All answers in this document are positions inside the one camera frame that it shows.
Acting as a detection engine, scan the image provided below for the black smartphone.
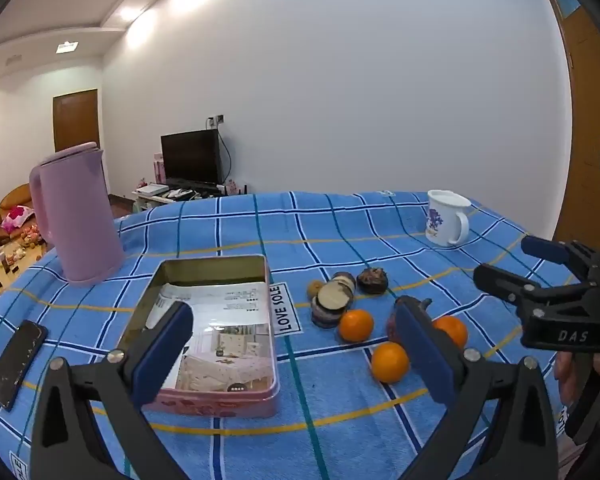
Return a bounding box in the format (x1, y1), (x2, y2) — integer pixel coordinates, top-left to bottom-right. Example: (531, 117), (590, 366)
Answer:
(0, 320), (49, 412)

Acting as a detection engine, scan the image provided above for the purple-red fruit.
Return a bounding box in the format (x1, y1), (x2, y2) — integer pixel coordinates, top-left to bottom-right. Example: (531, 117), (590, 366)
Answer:
(386, 305), (406, 343)

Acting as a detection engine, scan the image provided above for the white mug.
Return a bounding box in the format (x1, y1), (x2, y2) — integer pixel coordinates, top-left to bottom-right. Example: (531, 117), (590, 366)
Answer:
(425, 189), (473, 247)

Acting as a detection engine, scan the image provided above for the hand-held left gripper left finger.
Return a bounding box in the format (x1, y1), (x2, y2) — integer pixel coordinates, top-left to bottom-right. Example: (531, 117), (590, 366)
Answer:
(29, 302), (196, 480)

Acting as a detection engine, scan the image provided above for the white television stand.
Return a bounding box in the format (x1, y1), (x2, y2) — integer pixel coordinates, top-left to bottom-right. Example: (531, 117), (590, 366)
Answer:
(131, 182), (248, 218)

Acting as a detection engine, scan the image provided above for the person's right hand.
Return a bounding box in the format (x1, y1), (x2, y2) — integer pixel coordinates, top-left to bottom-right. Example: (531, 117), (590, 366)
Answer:
(554, 351), (575, 407)

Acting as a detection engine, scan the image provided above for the blue plaid tablecloth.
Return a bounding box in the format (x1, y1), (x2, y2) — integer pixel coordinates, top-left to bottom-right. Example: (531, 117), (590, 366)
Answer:
(0, 190), (571, 480)

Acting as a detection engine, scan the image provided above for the light wooden door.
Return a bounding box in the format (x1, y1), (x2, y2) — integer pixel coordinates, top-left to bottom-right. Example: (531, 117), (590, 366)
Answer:
(537, 0), (600, 251)

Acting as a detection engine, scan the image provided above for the pink kettle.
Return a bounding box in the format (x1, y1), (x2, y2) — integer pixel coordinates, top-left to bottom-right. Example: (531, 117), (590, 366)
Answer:
(28, 143), (127, 287)

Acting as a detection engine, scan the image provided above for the dark wooden door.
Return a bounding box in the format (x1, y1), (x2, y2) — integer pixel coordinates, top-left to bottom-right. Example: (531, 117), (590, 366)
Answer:
(53, 89), (101, 153)

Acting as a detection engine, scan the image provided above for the orange sofa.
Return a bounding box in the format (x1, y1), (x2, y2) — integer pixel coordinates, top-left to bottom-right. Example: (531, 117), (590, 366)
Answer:
(0, 184), (38, 246)

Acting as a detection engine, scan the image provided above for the pink tin box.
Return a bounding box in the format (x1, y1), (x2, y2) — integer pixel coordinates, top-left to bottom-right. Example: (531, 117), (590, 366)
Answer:
(114, 254), (281, 418)

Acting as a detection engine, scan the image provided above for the black television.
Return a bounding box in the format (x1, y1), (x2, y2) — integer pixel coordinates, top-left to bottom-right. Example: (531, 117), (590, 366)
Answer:
(160, 129), (224, 186)

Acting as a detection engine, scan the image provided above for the printed paper sheet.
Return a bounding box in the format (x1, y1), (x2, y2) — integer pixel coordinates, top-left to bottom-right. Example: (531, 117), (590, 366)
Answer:
(145, 282), (273, 392)

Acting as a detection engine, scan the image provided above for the black power cable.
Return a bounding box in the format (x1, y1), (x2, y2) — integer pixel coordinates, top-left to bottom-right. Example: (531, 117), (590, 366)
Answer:
(215, 125), (233, 183)

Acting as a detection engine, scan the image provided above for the orange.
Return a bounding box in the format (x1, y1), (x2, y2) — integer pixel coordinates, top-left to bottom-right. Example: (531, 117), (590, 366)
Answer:
(432, 315), (469, 351)
(371, 341), (411, 384)
(338, 309), (375, 343)

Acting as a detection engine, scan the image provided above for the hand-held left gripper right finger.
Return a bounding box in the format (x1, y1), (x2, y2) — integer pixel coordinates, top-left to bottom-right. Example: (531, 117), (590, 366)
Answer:
(394, 296), (561, 480)

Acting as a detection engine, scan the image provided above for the cluttered coffee table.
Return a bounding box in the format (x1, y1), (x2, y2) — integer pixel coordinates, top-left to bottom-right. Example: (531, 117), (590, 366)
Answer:
(0, 240), (48, 311)

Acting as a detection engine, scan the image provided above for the pink cushion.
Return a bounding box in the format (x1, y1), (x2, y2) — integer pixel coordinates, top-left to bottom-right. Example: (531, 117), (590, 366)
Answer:
(0, 205), (36, 233)

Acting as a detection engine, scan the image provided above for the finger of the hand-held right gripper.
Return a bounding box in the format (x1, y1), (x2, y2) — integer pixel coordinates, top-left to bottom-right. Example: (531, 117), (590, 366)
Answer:
(521, 236), (600, 282)
(474, 263), (589, 307)

